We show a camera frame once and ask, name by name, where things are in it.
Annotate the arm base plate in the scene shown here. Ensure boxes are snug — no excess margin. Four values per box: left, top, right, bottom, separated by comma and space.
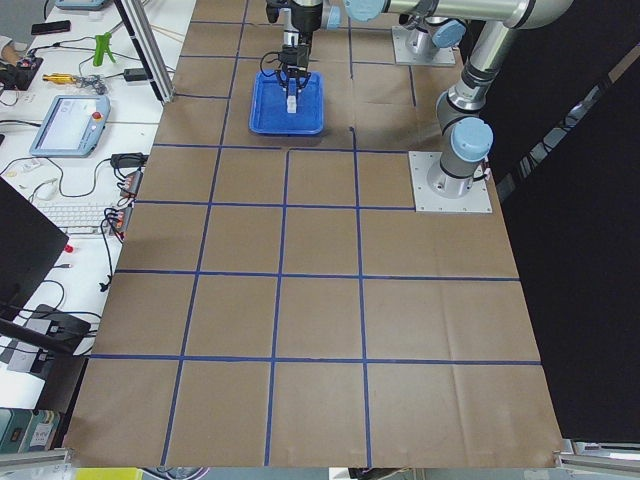
408, 151, 493, 214
391, 26, 456, 67

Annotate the green handled reach grabber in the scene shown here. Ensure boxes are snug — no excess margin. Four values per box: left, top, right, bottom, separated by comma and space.
92, 32, 116, 67

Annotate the teach pendant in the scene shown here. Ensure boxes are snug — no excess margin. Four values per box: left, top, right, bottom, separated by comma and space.
29, 95, 111, 158

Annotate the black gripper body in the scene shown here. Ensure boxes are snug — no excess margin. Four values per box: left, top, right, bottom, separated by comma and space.
290, 0, 323, 34
277, 43, 311, 75

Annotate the yellow tool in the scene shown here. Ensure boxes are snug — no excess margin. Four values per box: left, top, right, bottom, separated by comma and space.
42, 73, 78, 85

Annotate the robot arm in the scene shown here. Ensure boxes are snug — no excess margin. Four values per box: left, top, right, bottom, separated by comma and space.
261, 1, 467, 99
343, 0, 572, 199

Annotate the black usb hub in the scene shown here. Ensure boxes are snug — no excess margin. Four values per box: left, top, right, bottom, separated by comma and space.
118, 170, 143, 198

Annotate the blue plastic tray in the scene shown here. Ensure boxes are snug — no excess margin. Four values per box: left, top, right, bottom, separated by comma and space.
249, 70, 324, 136

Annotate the black power adapter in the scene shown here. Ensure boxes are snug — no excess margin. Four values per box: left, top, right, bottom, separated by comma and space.
122, 68, 149, 82

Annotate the black phone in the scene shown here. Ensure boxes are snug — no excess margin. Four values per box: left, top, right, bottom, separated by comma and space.
31, 20, 71, 36

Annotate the black monitor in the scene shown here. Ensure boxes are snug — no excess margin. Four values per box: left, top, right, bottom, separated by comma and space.
1, 181, 91, 355

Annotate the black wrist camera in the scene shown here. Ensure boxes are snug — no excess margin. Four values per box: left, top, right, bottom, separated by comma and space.
265, 0, 289, 24

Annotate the white keyboard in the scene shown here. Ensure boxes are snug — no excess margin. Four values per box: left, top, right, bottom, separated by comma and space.
35, 202, 123, 236

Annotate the aluminium frame post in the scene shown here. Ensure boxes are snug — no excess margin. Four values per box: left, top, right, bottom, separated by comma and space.
114, 0, 175, 105

